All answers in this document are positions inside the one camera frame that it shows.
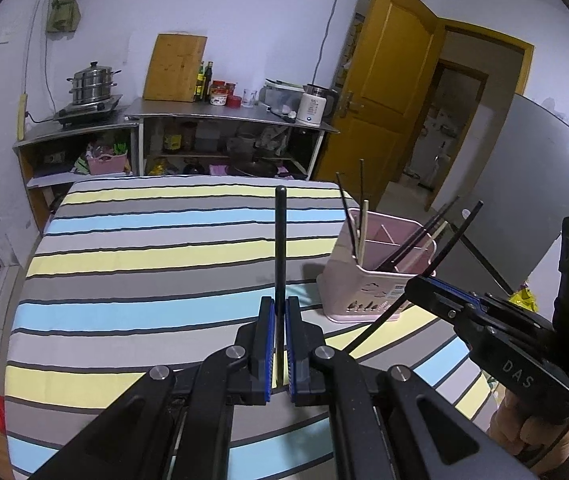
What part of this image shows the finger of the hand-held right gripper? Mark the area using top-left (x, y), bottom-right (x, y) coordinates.
top-left (405, 275), bottom-right (569, 424)
top-left (428, 276), bottom-right (556, 342)

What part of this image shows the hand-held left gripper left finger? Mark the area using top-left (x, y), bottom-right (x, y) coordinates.
top-left (29, 296), bottom-right (278, 480)

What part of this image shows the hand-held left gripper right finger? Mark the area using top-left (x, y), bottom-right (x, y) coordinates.
top-left (284, 296), bottom-right (552, 480)

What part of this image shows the pink plastic utensil holder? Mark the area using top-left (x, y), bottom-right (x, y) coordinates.
top-left (316, 209), bottom-right (438, 324)

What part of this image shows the person's right hand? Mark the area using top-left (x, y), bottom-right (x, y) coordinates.
top-left (486, 391), bottom-right (569, 475)

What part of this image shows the yellow snack packet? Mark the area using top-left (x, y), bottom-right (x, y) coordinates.
top-left (509, 287), bottom-right (538, 314)

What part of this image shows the pale wooden chopstick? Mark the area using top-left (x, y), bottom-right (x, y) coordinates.
top-left (357, 199), bottom-right (369, 266)
top-left (396, 220), bottom-right (450, 272)

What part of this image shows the grey refrigerator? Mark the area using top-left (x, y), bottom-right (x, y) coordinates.
top-left (433, 92), bottom-right (569, 297)

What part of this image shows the striped tablecloth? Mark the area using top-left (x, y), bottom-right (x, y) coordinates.
top-left (4, 177), bottom-right (496, 480)

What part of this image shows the black frying pan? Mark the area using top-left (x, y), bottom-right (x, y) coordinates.
top-left (231, 157), bottom-right (280, 179)

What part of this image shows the purple plastic stool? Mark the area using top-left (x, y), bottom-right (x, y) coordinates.
top-left (209, 162), bottom-right (293, 179)

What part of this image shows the white electric kettle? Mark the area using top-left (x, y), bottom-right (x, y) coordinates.
top-left (296, 84), bottom-right (340, 127)

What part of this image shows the pink plastic basket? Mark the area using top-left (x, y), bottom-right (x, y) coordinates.
top-left (86, 152), bottom-right (130, 176)

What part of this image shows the stainless steel kitchen table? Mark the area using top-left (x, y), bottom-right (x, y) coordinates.
top-left (125, 97), bottom-right (341, 181)

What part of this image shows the clear plastic storage box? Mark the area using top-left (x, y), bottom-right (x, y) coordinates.
top-left (259, 78), bottom-right (306, 116)

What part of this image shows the yellow wooden door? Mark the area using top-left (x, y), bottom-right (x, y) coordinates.
top-left (313, 0), bottom-right (448, 212)

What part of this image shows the wooden side shelf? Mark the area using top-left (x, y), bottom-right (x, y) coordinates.
top-left (12, 120), bottom-right (140, 234)

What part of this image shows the black induction cooker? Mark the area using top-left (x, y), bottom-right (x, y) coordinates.
top-left (53, 93), bottom-right (124, 129)

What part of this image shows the wooden cutting board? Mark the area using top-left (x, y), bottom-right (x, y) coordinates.
top-left (142, 33), bottom-right (209, 104)

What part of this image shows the stainless steel steamer pot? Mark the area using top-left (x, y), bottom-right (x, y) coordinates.
top-left (66, 61), bottom-right (122, 108)

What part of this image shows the yellow wooden door frame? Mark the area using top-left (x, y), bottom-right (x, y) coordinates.
top-left (423, 17), bottom-right (535, 214)

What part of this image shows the black wall cable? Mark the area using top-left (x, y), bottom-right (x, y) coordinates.
top-left (313, 0), bottom-right (350, 86)

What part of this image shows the yellowed wall power strip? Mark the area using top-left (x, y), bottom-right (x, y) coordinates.
top-left (16, 92), bottom-right (28, 141)

